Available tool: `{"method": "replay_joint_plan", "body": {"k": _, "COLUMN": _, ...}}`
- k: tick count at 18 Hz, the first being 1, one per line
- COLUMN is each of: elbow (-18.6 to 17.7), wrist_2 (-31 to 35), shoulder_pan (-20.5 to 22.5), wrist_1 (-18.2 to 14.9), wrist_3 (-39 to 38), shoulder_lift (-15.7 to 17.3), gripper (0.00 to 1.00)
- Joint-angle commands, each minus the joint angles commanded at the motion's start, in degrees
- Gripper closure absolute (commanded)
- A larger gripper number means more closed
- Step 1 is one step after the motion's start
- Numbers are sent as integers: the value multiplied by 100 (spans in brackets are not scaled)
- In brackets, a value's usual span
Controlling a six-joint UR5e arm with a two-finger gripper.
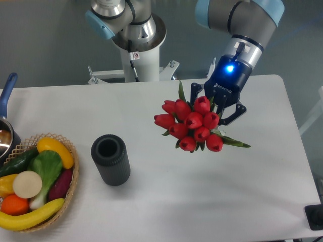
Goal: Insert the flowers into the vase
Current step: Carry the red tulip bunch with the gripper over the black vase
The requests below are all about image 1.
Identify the yellow bell pepper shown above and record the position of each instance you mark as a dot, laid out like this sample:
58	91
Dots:
6	185

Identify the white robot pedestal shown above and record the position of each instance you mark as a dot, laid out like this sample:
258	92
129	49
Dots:
137	66

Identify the purple sweet potato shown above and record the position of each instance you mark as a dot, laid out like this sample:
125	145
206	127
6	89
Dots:
61	186

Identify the green bok choy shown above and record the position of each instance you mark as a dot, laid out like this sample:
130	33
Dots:
48	165

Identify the woven wicker basket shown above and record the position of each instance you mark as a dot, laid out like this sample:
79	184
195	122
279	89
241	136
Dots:
30	143

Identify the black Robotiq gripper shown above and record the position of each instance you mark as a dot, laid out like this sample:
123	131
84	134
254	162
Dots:
225	86

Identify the dark grey ribbed vase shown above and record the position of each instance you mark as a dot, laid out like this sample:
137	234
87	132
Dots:
110	156

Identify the beige round radish slice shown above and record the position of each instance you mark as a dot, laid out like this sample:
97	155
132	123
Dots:
27	184

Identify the orange fruit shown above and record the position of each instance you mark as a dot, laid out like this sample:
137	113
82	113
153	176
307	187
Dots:
14	205

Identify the green cucumber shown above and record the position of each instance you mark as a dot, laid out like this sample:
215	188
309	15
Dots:
19	163

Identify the yellow banana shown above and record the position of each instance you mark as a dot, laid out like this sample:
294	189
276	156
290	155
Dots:
31	219

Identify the red tulip bouquet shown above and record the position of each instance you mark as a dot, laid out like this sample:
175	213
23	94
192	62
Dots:
195	126

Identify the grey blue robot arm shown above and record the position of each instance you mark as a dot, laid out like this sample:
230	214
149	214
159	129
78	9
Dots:
138	33

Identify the blue handled saucepan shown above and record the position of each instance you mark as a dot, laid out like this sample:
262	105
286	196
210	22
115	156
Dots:
9	138

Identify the black device at table edge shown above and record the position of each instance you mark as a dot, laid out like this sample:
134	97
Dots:
314	216

